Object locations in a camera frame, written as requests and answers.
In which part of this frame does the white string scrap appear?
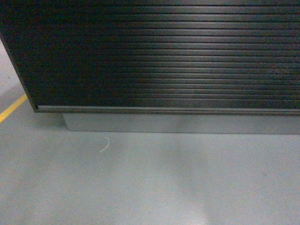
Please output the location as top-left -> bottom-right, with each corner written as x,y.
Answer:
99,137 -> 110,153

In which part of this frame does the black checkout counter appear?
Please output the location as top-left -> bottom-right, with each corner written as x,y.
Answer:
0,0 -> 300,135

